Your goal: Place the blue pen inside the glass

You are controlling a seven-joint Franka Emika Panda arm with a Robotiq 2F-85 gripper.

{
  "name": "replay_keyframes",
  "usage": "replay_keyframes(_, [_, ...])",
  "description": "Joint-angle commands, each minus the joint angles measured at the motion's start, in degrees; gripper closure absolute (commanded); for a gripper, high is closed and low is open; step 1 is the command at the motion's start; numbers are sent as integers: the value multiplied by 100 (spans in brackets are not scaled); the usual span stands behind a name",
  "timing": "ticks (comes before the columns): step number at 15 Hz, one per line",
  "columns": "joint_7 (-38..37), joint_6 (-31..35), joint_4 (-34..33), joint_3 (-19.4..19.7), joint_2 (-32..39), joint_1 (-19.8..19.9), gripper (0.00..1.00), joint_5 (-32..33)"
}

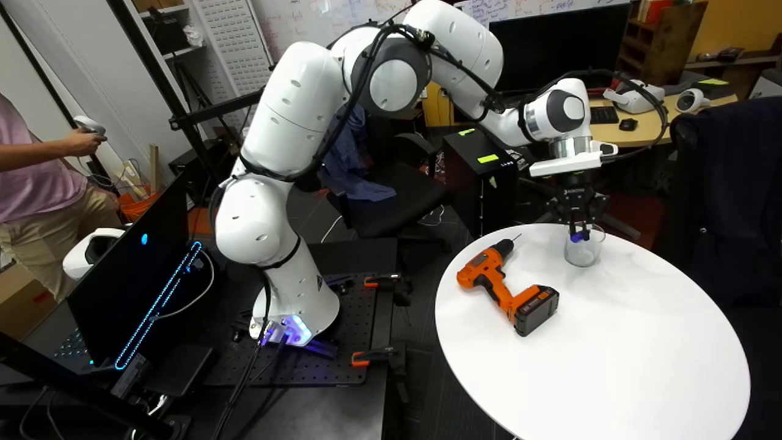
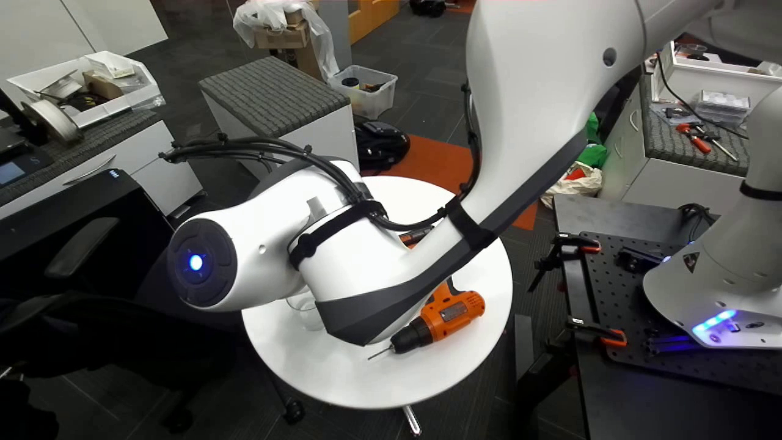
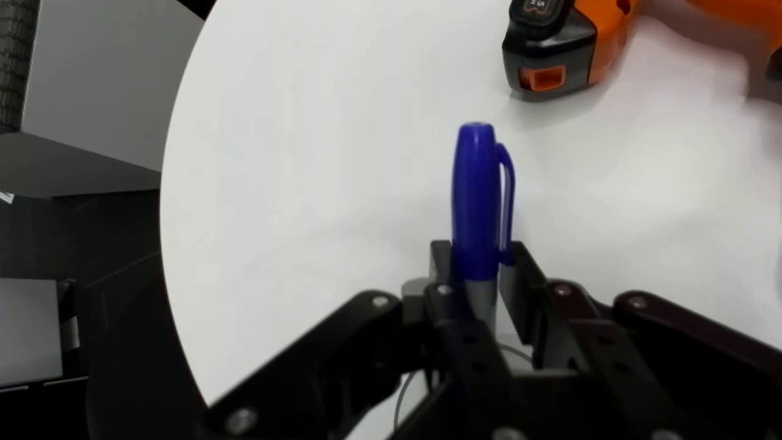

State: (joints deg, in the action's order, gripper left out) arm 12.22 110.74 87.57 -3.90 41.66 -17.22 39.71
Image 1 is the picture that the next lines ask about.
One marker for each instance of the white rounded device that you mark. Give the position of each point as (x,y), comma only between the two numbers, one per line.
(92,253)

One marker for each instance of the person's bare forearm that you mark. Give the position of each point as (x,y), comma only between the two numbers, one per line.
(38,151)

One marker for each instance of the white handheld controller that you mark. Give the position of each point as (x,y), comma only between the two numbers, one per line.
(92,125)

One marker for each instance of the light wooden desk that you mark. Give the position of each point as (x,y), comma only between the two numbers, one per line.
(651,123)

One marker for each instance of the person in pink shirt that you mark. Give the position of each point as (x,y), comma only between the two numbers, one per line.
(38,195)

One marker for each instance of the black office chair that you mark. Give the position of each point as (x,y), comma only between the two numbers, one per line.
(723,195)

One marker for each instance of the white headset on desk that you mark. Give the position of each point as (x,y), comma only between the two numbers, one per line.
(644,95)

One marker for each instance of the brown wooden shelf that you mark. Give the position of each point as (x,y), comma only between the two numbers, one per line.
(662,37)

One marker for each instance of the person's hand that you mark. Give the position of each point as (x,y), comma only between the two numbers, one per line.
(83,141)

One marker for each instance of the black metal rack frame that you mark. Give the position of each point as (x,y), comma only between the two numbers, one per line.
(154,74)

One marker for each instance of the black chair with blue cloth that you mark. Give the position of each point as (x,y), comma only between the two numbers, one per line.
(383,191)

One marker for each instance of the white perforated panel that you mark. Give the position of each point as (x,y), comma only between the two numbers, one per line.
(232,45)

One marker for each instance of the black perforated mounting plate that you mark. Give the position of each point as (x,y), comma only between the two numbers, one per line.
(326,370)

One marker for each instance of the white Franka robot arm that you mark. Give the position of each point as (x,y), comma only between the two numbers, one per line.
(285,123)

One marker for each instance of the black monitor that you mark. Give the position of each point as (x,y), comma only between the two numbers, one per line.
(563,45)

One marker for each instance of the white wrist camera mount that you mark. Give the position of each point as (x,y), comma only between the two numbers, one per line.
(570,158)

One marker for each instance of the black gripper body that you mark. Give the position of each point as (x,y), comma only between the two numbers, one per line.
(574,198)

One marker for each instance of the orange black clamp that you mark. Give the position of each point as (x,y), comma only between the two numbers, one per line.
(379,358)
(383,283)

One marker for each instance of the clear drinking glass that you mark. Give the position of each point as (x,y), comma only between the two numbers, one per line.
(585,254)

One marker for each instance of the black box green stickers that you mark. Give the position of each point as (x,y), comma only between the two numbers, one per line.
(479,178)

